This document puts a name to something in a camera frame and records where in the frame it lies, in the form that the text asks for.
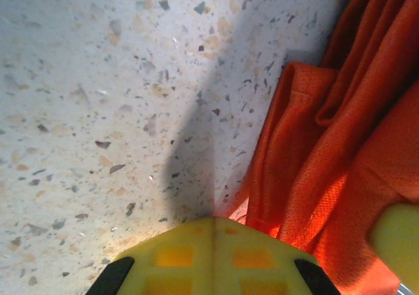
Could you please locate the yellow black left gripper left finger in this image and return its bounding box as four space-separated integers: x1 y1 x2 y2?
86 216 214 295

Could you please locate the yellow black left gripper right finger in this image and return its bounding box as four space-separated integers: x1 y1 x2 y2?
213 216 341 295

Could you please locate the orange t-shirt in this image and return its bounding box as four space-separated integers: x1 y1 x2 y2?
225 0 419 295

